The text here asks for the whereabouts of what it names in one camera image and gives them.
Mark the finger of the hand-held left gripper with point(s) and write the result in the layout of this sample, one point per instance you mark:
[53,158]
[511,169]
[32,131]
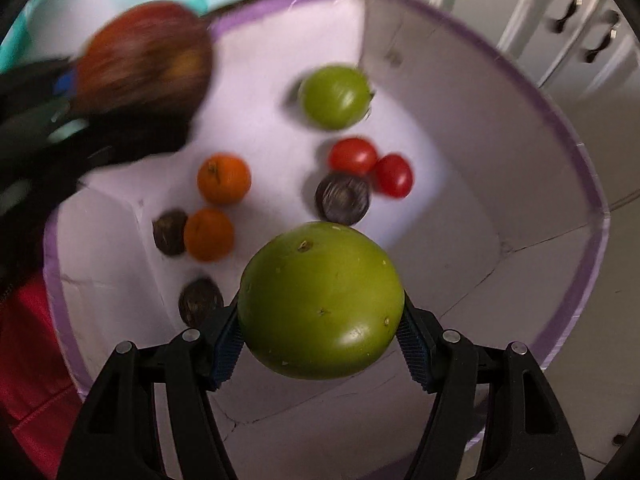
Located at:
[140,135]
[45,82]

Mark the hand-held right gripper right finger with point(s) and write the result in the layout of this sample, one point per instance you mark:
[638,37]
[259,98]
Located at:
[412,355]

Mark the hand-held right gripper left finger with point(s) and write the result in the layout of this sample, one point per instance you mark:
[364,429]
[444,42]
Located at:
[227,350]

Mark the dark brown water chestnut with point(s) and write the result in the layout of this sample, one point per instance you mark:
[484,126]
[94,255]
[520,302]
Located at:
[344,199]
[199,301]
[169,234]

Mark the red apple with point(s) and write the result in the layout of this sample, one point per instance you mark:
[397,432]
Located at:
[147,57]

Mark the orange tangerine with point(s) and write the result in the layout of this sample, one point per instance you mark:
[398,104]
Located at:
[224,179]
[209,235]

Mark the green apple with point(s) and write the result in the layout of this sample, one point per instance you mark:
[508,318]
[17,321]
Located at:
[334,96]
[320,300]

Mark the red cherry tomato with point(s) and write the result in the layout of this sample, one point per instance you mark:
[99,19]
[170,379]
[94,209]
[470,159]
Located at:
[352,156]
[395,176]

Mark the white box with purple rim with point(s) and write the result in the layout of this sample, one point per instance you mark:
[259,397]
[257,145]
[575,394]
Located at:
[450,110]

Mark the red clothing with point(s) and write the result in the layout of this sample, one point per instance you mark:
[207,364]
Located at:
[30,360]

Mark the white cabinet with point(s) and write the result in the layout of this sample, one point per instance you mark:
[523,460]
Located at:
[505,0]

